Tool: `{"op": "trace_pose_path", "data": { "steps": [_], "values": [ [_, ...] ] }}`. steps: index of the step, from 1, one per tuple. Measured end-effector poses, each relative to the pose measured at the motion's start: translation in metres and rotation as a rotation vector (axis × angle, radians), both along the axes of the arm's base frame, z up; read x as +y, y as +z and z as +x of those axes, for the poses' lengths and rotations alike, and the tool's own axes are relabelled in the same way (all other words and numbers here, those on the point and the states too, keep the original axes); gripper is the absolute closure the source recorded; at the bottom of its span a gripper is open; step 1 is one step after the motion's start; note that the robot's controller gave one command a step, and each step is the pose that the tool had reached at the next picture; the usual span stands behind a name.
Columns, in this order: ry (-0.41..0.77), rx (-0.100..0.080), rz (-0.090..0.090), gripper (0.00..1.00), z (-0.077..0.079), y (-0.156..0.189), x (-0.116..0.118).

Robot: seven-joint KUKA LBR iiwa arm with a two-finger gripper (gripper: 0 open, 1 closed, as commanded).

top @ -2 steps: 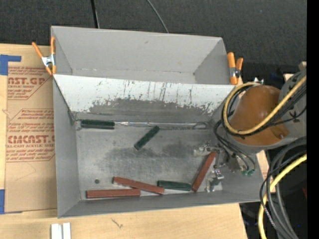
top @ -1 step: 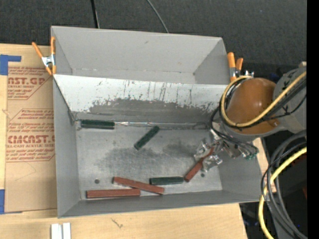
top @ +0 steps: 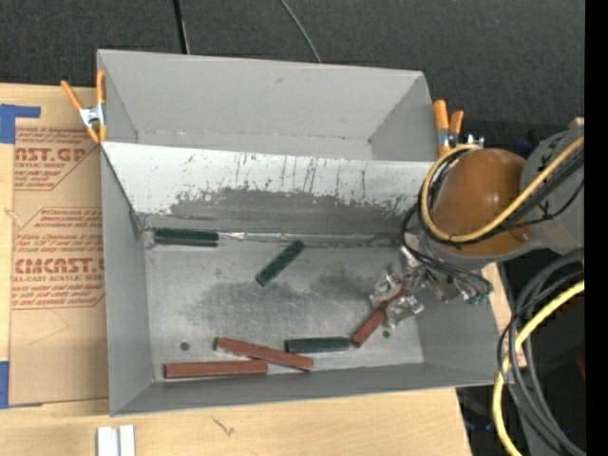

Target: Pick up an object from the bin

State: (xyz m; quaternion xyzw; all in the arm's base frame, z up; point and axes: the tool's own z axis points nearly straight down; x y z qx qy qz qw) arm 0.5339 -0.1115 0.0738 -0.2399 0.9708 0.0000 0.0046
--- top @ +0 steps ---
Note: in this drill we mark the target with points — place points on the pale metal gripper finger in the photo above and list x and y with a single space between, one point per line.
385 284
404 310

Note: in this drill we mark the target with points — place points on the red-brown block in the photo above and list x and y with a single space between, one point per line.
373 322
266 353
216 369

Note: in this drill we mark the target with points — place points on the dark green flat block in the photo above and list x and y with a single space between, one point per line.
280 262
317 345
186 237

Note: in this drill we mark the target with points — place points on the grey metal bin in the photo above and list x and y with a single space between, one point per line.
266 193

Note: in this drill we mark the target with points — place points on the brown cardboard board red print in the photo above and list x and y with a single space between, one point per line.
52 235

